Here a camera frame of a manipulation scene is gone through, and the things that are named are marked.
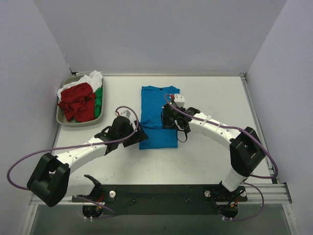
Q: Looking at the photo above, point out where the aluminium front rail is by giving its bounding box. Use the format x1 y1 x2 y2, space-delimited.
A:
29 184 293 206

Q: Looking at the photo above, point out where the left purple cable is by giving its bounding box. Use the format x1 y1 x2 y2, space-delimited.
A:
6 105 141 219

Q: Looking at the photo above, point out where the grey plastic bin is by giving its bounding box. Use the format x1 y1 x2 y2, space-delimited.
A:
56 75 105 127

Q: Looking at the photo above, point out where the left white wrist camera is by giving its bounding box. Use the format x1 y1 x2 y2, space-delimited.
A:
115 110 131 118

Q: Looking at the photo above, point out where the red t shirt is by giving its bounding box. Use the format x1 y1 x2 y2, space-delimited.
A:
58 83 96 122

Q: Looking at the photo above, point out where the blue t shirt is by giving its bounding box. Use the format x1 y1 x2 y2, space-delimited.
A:
139 86 180 150

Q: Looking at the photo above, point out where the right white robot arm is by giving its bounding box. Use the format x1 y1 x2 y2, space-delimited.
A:
161 101 265 192

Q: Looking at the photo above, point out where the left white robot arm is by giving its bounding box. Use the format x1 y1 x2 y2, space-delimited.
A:
27 116 148 207

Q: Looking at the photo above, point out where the green t shirt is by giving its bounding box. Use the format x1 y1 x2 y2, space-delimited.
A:
94 87 103 118

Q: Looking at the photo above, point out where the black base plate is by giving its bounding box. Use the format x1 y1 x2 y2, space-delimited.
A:
72 185 247 217

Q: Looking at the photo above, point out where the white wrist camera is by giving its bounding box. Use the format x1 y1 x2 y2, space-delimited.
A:
115 110 131 118
170 94 185 108

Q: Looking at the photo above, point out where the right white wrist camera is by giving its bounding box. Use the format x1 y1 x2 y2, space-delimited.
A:
170 94 185 108

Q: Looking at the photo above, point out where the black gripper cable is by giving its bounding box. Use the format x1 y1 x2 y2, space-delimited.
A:
175 128 189 143

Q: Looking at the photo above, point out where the white t shirt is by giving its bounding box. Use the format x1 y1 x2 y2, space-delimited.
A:
57 70 103 101

